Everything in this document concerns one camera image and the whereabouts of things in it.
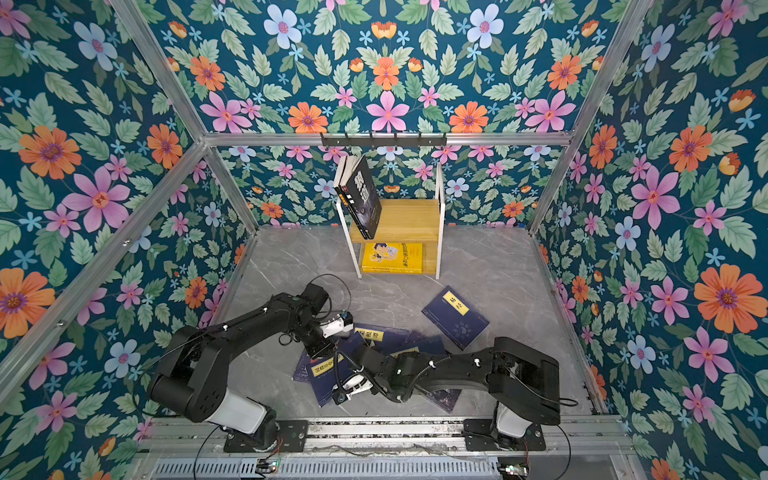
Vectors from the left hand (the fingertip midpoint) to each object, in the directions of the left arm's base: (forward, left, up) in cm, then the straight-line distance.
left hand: (334, 347), depth 85 cm
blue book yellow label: (-6, +2, -1) cm, 7 cm away
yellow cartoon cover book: (+29, -18, +3) cm, 34 cm away
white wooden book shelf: (+26, -23, +17) cm, 38 cm away
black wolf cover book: (+31, -10, +29) cm, 43 cm away
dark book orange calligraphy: (-6, +10, -3) cm, 12 cm away
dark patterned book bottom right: (-15, -30, -3) cm, 34 cm away
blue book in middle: (+2, -16, -2) cm, 16 cm away
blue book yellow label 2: (-1, -28, -1) cm, 28 cm away
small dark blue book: (+8, -37, -3) cm, 38 cm away
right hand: (-4, -8, +3) cm, 9 cm away
